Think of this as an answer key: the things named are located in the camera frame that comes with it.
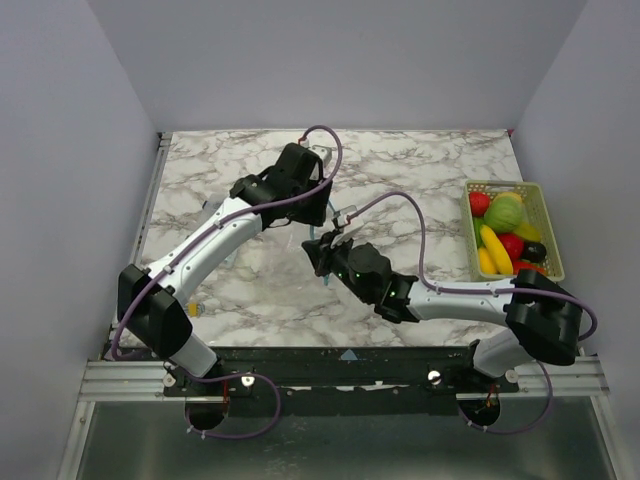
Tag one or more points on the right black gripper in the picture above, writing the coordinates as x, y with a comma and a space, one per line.
326, 256

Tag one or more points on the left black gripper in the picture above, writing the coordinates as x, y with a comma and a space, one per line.
314, 214

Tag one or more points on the clear zip top bag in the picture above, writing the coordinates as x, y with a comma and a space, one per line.
270, 279

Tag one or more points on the yellow toy banana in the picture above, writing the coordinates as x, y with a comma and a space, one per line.
496, 251

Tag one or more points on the yellow toy lemon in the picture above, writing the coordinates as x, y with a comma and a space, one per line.
510, 195
486, 263

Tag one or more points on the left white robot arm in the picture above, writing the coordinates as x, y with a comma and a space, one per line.
151, 301

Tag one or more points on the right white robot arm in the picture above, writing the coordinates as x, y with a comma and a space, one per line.
539, 320

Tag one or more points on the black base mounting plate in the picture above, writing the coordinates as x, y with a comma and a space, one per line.
336, 381

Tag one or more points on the green toy pepper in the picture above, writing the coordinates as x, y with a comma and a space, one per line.
478, 223

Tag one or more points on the red toy strawberry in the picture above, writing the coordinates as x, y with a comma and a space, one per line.
479, 203

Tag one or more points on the green toy cabbage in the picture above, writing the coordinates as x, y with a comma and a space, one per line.
504, 215

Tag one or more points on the red toy tomato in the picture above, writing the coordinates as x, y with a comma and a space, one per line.
513, 245

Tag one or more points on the red toy chili pepper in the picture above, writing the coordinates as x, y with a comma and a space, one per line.
522, 265

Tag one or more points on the yellow toy starfruit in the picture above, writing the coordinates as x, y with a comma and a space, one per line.
527, 232

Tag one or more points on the dark purple toy eggplant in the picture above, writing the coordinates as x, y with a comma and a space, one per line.
534, 252

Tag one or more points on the beige plastic basket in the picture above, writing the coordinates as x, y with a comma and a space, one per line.
535, 213

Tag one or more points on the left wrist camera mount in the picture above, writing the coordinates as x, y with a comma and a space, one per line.
324, 153

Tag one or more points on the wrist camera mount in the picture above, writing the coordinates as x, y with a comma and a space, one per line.
346, 225
324, 153

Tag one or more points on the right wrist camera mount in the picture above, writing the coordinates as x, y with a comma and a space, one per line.
346, 225

